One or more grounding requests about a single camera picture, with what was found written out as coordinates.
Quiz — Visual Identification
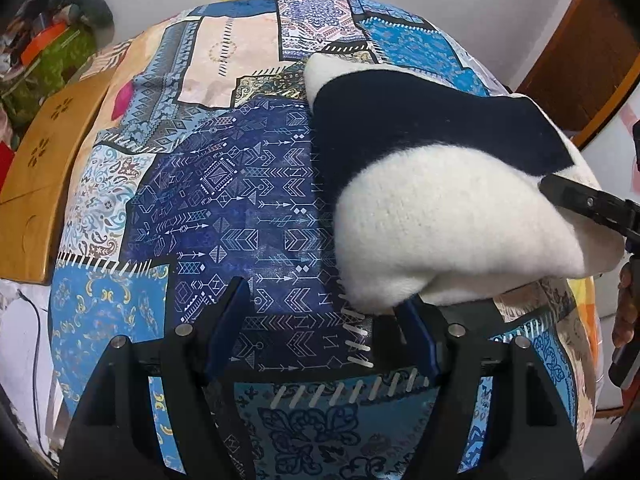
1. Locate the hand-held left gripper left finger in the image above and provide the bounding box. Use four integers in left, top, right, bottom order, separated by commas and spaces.
57, 276, 253, 480

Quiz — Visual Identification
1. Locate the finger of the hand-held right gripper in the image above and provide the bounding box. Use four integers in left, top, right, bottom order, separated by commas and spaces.
539, 172, 640, 252

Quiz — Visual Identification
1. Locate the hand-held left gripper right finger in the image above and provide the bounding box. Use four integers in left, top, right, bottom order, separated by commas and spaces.
395, 297, 586, 480

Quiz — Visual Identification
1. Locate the white and black sweater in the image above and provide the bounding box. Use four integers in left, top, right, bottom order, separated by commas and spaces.
303, 52, 628, 317

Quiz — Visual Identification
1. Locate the person's right hand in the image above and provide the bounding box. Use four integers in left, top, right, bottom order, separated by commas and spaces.
616, 261, 640, 347

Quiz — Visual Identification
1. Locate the orange striped sheet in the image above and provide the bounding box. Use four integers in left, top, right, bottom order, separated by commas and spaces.
575, 275, 603, 321

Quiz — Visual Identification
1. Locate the brown wooden door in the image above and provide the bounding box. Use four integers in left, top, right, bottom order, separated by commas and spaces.
515, 0, 640, 148

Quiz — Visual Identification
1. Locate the blue patchwork blanket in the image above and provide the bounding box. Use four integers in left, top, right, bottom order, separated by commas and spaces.
47, 0, 601, 480

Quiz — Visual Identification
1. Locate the pile of white papers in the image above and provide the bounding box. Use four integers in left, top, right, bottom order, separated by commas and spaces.
0, 280, 66, 461

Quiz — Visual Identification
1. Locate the wooden lap desk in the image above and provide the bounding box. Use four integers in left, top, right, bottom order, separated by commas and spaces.
0, 67, 118, 286

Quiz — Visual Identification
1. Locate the red box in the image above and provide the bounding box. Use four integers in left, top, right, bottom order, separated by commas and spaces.
0, 141, 16, 191

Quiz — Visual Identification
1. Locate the green printed bag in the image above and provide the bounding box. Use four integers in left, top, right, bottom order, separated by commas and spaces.
0, 25, 98, 126

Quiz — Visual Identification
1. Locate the orange box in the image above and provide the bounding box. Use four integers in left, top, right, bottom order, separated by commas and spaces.
22, 22, 68, 61

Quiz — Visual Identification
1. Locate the black cable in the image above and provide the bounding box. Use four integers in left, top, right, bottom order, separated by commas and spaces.
17, 287, 48, 443

